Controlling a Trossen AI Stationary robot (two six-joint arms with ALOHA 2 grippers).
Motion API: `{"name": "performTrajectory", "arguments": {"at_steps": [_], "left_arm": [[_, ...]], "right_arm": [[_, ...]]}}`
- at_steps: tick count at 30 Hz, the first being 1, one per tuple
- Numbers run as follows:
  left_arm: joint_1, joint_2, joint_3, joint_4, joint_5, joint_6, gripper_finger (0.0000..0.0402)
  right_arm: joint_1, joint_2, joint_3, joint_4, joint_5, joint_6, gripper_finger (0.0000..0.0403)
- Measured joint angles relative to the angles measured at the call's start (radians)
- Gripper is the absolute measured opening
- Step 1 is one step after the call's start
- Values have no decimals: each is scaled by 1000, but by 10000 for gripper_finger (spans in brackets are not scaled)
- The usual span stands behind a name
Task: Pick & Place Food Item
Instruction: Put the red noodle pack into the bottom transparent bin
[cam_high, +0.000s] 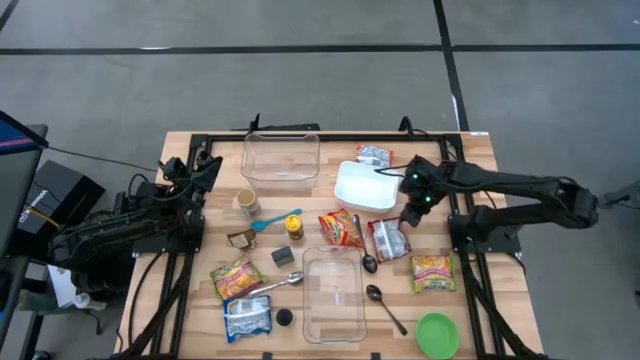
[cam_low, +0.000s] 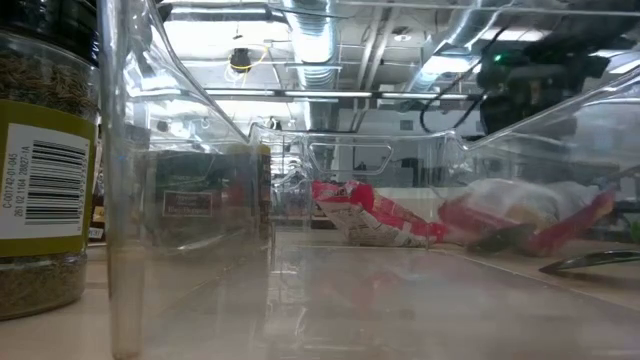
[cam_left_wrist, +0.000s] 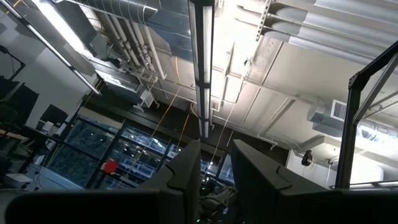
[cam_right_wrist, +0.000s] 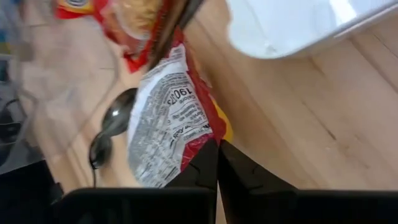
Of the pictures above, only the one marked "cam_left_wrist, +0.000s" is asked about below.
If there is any air duct with vent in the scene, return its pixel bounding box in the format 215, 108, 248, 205
306, 98, 398, 142

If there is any long ceiling light fixture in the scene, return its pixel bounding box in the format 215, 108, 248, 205
0, 0, 103, 96
187, 0, 216, 139

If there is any small red box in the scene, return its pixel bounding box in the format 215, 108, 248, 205
101, 158, 119, 174

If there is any spiral metal air duct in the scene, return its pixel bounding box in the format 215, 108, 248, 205
52, 0, 159, 26

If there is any black round wall device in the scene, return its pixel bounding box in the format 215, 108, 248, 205
300, 149, 314, 167

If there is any white printer box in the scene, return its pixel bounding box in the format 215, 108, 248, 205
3, 173, 34, 190

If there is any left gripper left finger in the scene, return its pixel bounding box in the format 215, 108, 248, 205
4, 139, 202, 224

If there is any white ceiling pipe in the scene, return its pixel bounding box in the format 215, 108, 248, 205
141, 24, 168, 81

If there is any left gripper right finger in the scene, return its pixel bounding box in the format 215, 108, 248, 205
230, 139, 398, 224

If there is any large ribbed ceiling duct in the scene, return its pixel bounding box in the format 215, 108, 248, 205
261, 0, 398, 68

